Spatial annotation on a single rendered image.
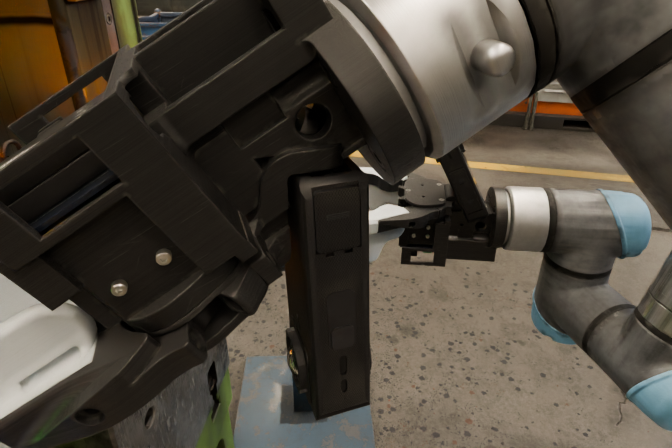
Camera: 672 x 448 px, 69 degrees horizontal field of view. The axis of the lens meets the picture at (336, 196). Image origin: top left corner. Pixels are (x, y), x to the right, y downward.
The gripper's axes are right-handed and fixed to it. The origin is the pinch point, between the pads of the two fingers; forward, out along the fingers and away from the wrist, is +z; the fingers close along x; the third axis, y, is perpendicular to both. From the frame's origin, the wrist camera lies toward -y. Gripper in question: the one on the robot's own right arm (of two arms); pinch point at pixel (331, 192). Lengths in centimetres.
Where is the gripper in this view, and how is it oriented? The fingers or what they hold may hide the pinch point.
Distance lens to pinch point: 58.5
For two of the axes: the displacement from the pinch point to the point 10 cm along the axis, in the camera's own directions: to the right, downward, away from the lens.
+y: 0.0, 8.9, 4.6
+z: -9.9, -0.5, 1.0
